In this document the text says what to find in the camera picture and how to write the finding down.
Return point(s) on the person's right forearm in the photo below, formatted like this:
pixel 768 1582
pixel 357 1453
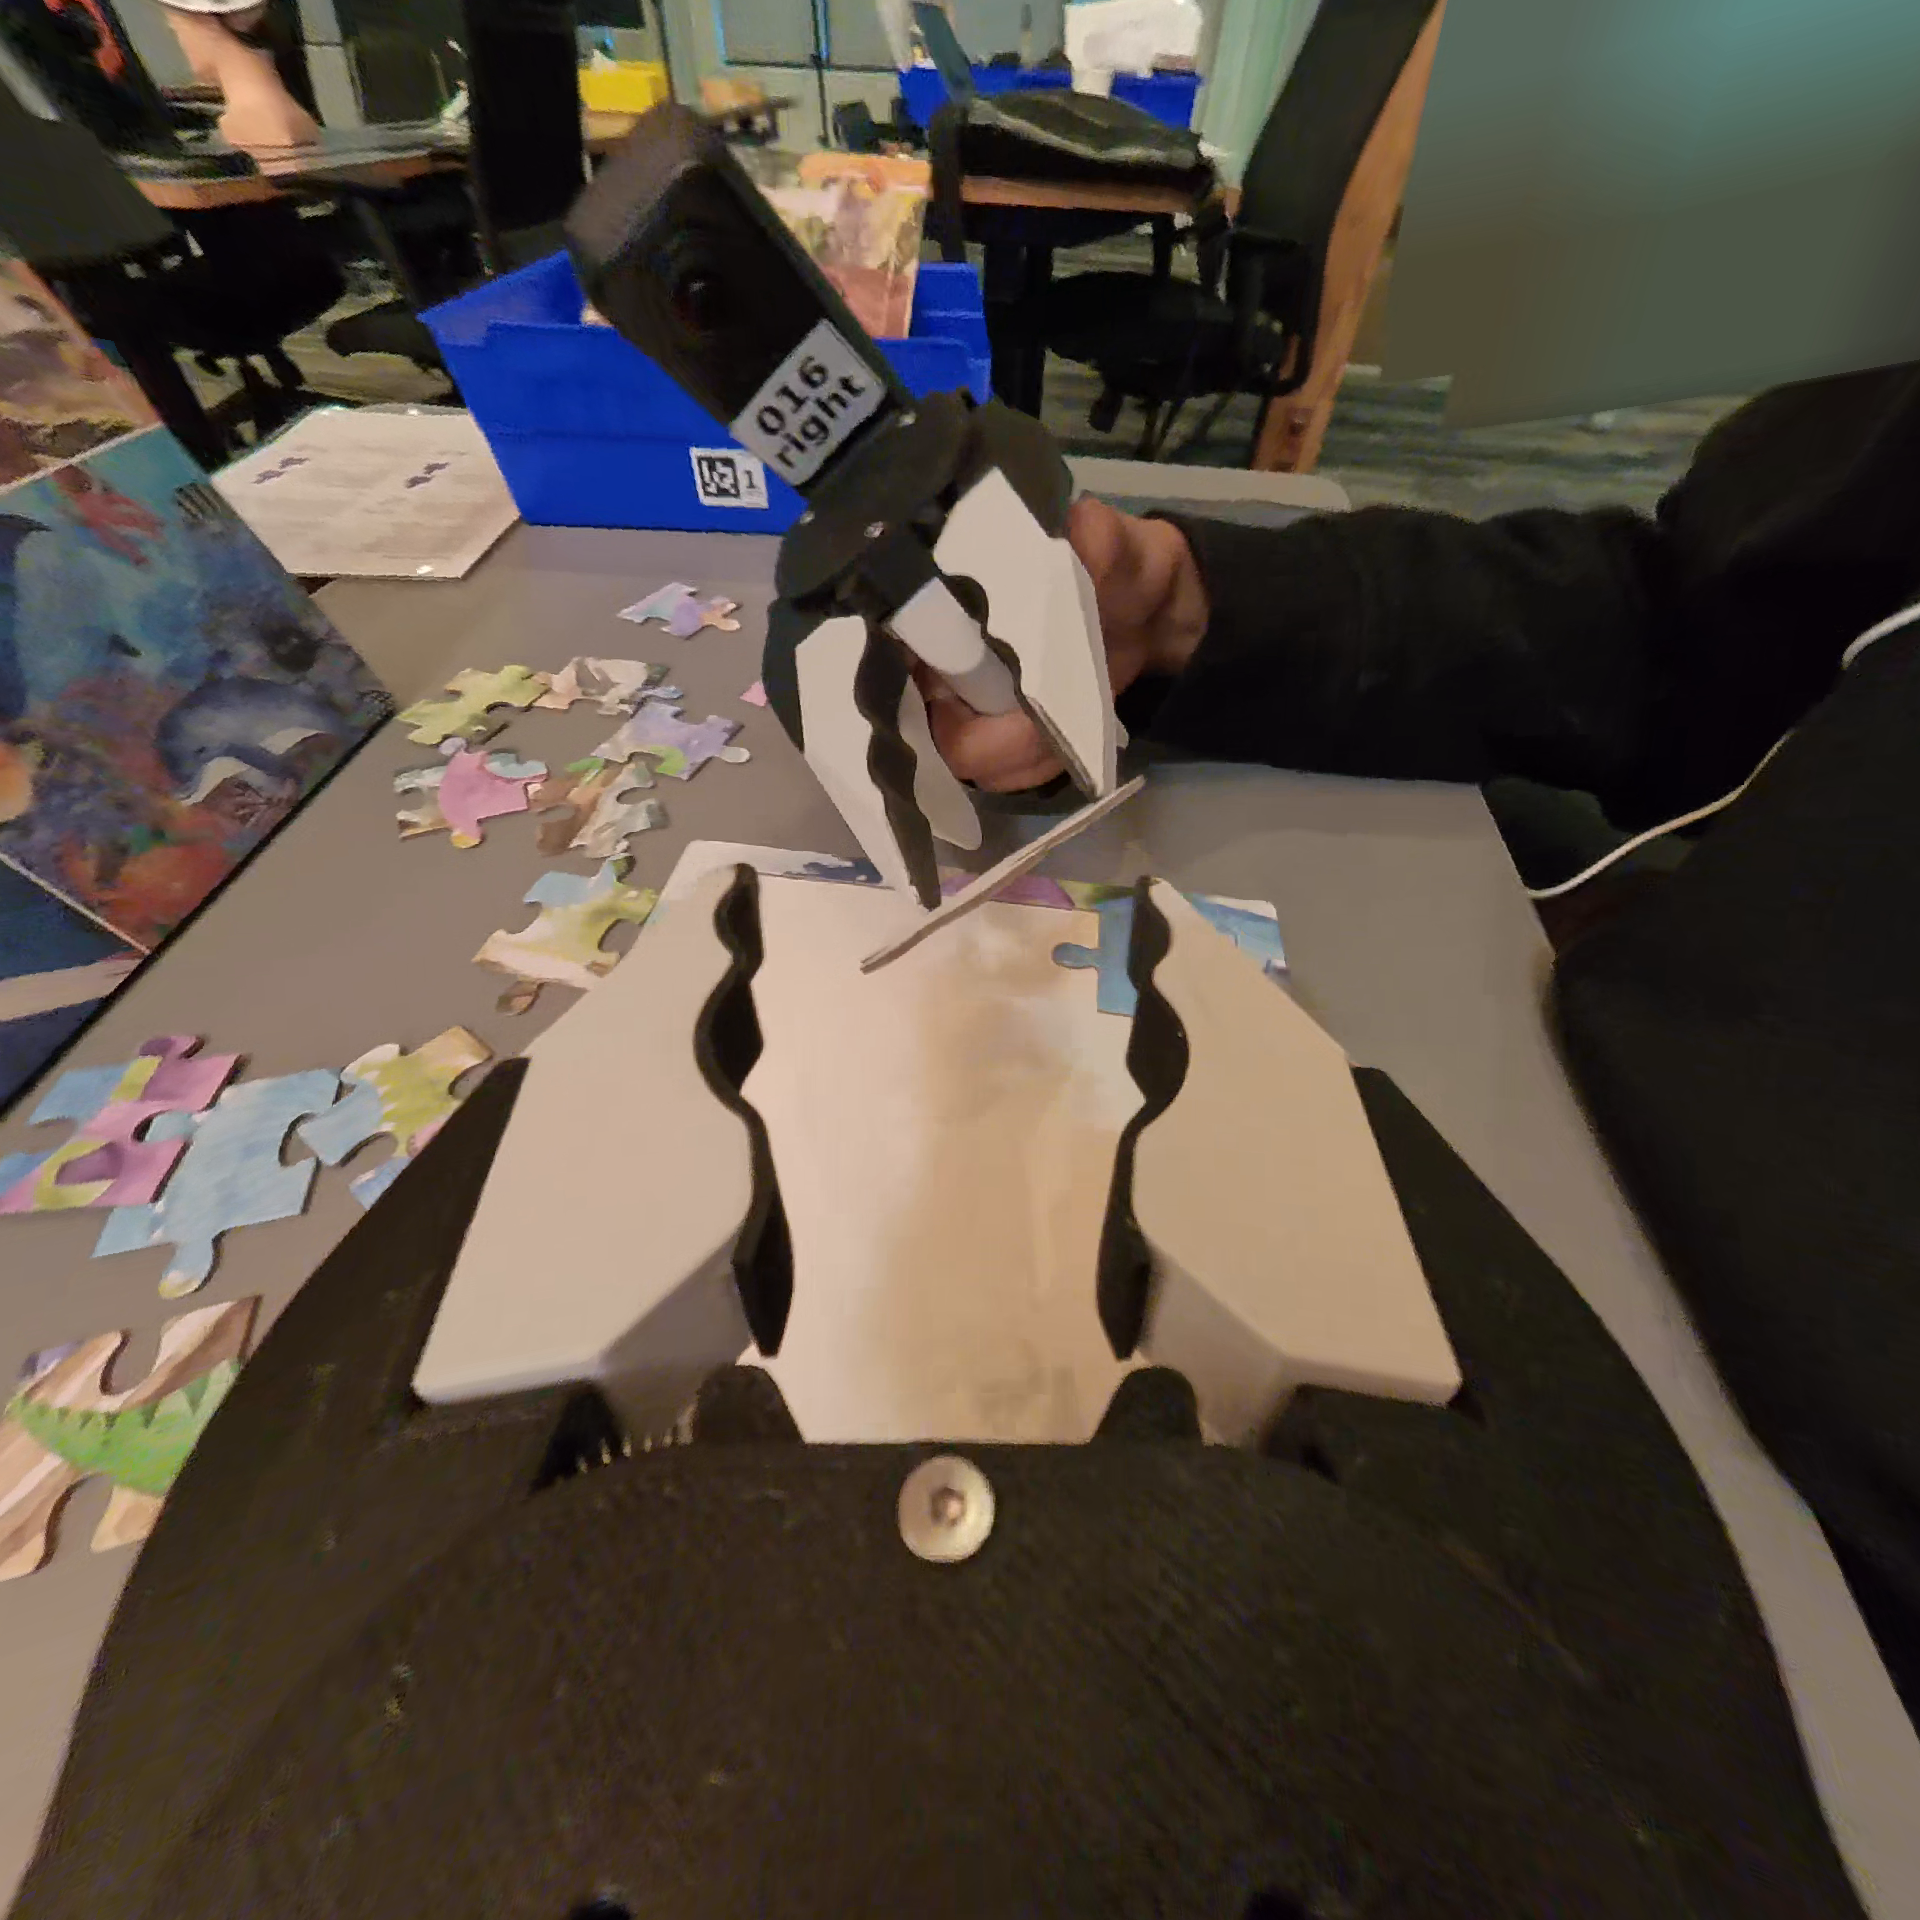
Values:
pixel 1425 628

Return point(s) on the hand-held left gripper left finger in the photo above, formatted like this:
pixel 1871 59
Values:
pixel 600 1201

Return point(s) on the person's right hand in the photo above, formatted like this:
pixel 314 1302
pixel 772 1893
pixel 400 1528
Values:
pixel 1148 598

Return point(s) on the yellow box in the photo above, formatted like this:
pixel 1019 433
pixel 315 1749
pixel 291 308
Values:
pixel 621 86

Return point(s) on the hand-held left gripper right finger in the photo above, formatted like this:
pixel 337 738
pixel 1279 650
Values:
pixel 1290 1201

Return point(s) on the forest picture puzzle board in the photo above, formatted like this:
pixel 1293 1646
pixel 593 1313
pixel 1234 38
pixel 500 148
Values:
pixel 863 248

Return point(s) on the blue storage bin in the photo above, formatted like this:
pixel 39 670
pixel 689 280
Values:
pixel 1154 98

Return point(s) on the blue triceratops face puzzle piece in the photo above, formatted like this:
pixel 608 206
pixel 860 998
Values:
pixel 1003 873

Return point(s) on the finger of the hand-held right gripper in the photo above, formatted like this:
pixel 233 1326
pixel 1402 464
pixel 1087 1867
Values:
pixel 833 721
pixel 1036 628

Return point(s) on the black bag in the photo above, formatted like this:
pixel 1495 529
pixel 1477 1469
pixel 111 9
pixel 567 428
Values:
pixel 1079 141

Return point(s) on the blue triceratops body puzzle piece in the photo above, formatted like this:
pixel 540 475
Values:
pixel 1108 960

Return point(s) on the jigsaw puzzle pieces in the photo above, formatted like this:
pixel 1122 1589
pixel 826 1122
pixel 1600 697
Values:
pixel 225 1154

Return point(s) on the white puzzle tray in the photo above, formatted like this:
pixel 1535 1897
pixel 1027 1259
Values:
pixel 931 1124

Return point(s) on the laminated instruction sheet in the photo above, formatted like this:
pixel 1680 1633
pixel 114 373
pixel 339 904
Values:
pixel 360 480

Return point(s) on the animal picture board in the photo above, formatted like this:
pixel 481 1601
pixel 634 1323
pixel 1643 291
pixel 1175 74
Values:
pixel 164 675

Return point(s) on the blue plastic bin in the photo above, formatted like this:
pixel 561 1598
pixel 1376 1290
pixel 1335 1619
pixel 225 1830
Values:
pixel 600 434

